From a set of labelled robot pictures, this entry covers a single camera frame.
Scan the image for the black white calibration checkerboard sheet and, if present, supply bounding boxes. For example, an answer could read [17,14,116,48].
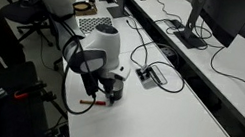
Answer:
[76,11,115,39]

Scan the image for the thin black cable across desk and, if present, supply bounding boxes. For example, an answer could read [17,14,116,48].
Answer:
[117,16,157,72]

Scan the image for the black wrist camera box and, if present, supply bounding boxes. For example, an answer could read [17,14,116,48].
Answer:
[77,71,102,99]

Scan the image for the black office chair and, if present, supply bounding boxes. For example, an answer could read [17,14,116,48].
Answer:
[0,0,62,49]

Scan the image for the grey backed computer monitor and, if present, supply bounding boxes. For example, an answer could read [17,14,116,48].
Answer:
[184,0,245,51]

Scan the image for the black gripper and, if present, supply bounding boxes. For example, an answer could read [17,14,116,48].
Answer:
[94,74,121,107]

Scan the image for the red marker pen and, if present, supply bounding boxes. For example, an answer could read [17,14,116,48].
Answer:
[79,97,108,108]

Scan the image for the grey docking hub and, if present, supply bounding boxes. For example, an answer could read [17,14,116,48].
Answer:
[162,17,186,31]

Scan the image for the grey monitor stand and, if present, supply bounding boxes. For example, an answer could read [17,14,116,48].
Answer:
[170,0,217,53]

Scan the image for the black clamp with orange handle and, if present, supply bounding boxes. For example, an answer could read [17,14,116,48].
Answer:
[13,76,48,104]

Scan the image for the black cup with handle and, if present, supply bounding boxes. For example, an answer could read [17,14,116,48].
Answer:
[105,76,126,104]

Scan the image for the dark flat monitor base plate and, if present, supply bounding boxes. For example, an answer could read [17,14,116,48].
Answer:
[104,4,131,22]

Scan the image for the silver desk cable outlet box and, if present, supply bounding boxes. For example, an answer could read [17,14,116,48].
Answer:
[133,62,171,93]

